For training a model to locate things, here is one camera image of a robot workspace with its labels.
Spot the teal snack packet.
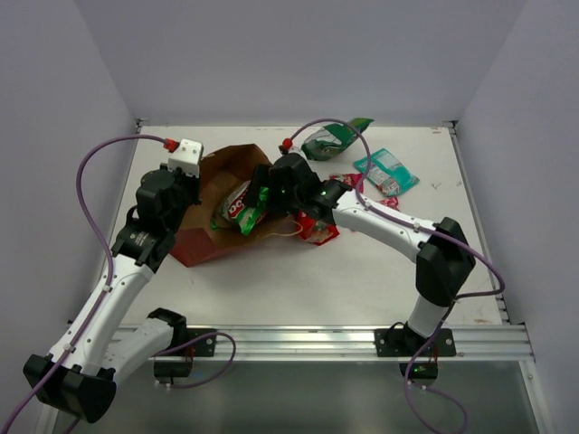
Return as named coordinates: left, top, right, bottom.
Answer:
left=354, top=148, right=420, bottom=197

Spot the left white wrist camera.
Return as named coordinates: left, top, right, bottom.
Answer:
left=165, top=139, right=204, bottom=178

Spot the black base bracket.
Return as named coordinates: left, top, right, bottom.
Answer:
left=374, top=322, right=457, bottom=357
left=134, top=325, right=218, bottom=357

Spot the black controller box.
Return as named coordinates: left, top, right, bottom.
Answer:
left=153, top=360, right=193, bottom=383
left=398, top=362, right=439, bottom=383

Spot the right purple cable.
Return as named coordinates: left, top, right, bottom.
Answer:
left=291, top=118, right=507, bottom=434

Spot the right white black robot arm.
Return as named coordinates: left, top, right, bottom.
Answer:
left=244, top=153, right=475, bottom=355

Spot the right black controller box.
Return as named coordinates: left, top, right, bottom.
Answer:
left=398, top=362, right=439, bottom=383

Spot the purple cable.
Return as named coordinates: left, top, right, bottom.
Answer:
left=0, top=134, right=237, bottom=434
left=291, top=118, right=507, bottom=434

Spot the green Chuba chips bag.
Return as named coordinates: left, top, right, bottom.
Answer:
left=210, top=181, right=269, bottom=236

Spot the dark green chips bag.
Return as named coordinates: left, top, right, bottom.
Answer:
left=300, top=123, right=358, bottom=162

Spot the pink candy packet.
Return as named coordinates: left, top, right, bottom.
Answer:
left=329, top=173, right=365, bottom=193
left=378, top=196, right=399, bottom=211

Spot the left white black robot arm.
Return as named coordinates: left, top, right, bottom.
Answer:
left=24, top=165, right=200, bottom=423

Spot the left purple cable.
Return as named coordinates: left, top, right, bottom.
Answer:
left=0, top=134, right=237, bottom=434

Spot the aluminium mounting rail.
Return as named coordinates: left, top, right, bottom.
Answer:
left=112, top=325, right=537, bottom=362

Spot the left black controller box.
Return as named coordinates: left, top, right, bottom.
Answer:
left=153, top=360, right=193, bottom=383

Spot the right black base bracket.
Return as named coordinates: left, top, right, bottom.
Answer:
left=374, top=322, right=457, bottom=357

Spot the red brown paper bag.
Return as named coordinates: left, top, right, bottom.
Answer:
left=171, top=144, right=299, bottom=268

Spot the left black base bracket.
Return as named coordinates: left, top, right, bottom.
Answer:
left=134, top=325, right=218, bottom=357

